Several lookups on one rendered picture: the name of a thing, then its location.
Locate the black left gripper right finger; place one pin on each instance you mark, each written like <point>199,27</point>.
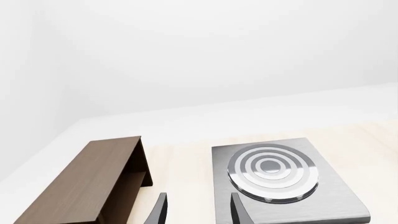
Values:
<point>240,212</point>

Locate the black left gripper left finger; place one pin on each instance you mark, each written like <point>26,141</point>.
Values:
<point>157,212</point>

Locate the flat stove plate with rings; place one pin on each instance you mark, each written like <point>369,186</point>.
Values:
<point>289,177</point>

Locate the brown wooden shelf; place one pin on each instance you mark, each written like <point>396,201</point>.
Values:
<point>84,179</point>

